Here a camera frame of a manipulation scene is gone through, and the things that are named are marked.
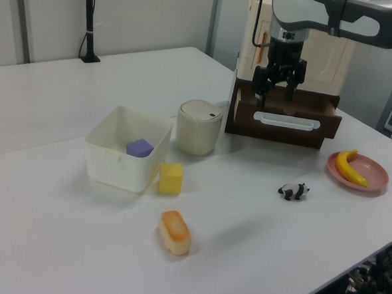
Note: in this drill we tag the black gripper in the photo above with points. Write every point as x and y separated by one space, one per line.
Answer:
284 57

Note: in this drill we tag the black and white panda toy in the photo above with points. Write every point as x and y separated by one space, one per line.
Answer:
294 190

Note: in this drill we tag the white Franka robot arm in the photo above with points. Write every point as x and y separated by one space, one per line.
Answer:
324 15

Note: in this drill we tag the yellow toy banana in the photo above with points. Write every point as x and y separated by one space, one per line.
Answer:
344 167

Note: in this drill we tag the toy bread loaf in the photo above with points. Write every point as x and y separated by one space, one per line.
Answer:
174 232

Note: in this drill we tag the cream plastic storage box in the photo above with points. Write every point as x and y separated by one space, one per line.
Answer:
327 61

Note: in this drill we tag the beige lidded trash can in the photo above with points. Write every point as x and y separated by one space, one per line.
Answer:
196 133

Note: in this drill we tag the pink round plate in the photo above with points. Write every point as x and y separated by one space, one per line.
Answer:
374 174

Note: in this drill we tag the yellow foam cube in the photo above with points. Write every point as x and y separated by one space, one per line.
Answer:
170 180

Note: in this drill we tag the purple foam cube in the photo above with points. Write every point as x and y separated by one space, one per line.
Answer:
138 148

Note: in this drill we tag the white plastic open bin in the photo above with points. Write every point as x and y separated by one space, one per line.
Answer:
114 168

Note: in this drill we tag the black pole stand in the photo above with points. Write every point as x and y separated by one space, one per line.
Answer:
89 24

